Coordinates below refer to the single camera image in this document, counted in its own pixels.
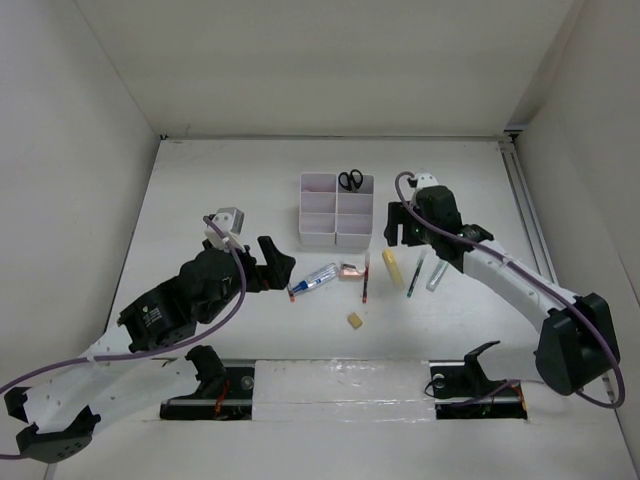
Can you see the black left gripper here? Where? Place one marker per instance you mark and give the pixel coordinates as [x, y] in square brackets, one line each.
[273, 275]

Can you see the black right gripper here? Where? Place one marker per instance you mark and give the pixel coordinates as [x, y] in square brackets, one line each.
[398, 214]

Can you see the yellow highlighter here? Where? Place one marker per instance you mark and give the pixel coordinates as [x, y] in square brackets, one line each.
[393, 269]

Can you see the black handled scissors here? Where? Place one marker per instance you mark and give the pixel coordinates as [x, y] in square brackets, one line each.
[350, 181]

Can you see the purple highlighter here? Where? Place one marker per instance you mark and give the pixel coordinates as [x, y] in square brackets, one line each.
[317, 189]

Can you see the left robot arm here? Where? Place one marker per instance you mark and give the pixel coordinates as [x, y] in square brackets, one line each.
[154, 353]

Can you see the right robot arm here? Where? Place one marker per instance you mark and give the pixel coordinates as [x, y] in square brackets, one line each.
[577, 342]

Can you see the red pen left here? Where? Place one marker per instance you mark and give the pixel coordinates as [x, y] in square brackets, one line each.
[290, 293]

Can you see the red pen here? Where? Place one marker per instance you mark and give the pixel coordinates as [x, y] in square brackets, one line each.
[366, 273]
[290, 293]

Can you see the white right organizer bin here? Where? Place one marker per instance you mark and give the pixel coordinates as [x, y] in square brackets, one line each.
[354, 219]

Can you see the clear blue glue bottle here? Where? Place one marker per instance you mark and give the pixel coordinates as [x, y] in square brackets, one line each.
[325, 274]

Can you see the green pen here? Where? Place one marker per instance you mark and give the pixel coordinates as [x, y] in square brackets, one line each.
[416, 274]

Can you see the red pen right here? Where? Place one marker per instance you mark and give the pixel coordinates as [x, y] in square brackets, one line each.
[366, 273]

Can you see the green highlighter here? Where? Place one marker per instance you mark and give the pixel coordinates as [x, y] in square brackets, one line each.
[437, 276]

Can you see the pink white stapler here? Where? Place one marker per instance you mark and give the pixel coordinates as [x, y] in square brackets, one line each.
[350, 272]

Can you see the yellow eraser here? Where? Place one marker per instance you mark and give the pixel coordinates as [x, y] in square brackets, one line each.
[354, 321]

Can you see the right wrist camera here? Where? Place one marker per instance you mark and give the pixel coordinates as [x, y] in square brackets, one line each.
[422, 180]

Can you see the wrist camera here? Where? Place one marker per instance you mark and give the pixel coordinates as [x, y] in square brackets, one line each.
[422, 180]
[223, 228]

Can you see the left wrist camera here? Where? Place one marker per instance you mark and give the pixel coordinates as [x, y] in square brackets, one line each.
[223, 228]

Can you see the metal front rail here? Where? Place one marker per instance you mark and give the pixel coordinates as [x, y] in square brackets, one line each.
[339, 382]

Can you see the metal rail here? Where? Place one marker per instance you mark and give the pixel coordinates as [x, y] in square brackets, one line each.
[533, 231]
[339, 382]

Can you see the metal rail right side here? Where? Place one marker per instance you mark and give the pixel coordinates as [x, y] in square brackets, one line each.
[533, 231]

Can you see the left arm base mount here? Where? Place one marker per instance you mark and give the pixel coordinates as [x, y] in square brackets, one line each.
[224, 393]

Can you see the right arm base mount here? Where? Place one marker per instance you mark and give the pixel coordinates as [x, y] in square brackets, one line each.
[462, 391]

